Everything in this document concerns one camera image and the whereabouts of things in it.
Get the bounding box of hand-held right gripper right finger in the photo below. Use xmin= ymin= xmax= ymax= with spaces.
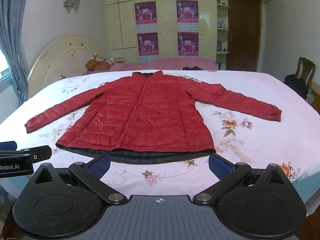
xmin=193 ymin=153 xmax=292 ymax=205

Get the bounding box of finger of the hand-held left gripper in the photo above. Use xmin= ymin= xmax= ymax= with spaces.
xmin=0 ymin=141 xmax=18 ymax=151
xmin=20 ymin=145 xmax=52 ymax=161

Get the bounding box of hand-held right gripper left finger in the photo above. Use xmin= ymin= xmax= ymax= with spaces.
xmin=30 ymin=153 xmax=127 ymax=205

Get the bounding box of red down jacket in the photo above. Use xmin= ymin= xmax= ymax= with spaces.
xmin=24 ymin=70 xmax=282 ymax=165

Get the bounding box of window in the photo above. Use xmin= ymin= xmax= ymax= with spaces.
xmin=0 ymin=50 xmax=12 ymax=85

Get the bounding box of white floral bed sheet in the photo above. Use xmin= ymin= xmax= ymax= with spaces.
xmin=0 ymin=69 xmax=320 ymax=215

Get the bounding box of cream round headboard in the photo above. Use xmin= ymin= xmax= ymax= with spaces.
xmin=27 ymin=35 xmax=105 ymax=98

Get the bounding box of patterned cloth pile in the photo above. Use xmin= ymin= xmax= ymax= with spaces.
xmin=107 ymin=56 xmax=127 ymax=64

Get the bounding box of black bag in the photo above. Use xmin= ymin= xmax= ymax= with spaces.
xmin=283 ymin=74 xmax=308 ymax=99

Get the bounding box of blue-grey curtain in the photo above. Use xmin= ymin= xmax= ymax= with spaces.
xmin=0 ymin=0 xmax=32 ymax=108

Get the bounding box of brown wooden furniture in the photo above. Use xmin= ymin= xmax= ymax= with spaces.
xmin=307 ymin=81 xmax=320 ymax=105

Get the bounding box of wooden chair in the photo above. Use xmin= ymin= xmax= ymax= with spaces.
xmin=294 ymin=57 xmax=316 ymax=85

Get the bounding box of cream open shelf unit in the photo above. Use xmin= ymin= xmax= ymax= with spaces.
xmin=215 ymin=0 xmax=230 ymax=70

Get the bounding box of brown wooden door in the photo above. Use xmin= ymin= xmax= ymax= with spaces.
xmin=226 ymin=0 xmax=262 ymax=72

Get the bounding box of cream wardrobe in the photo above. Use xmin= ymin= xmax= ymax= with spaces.
xmin=102 ymin=0 xmax=217 ymax=64

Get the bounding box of purple wall poster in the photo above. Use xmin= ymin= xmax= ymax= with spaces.
xmin=176 ymin=0 xmax=199 ymax=24
xmin=137 ymin=32 xmax=159 ymax=63
xmin=135 ymin=1 xmax=157 ymax=26
xmin=177 ymin=32 xmax=199 ymax=56

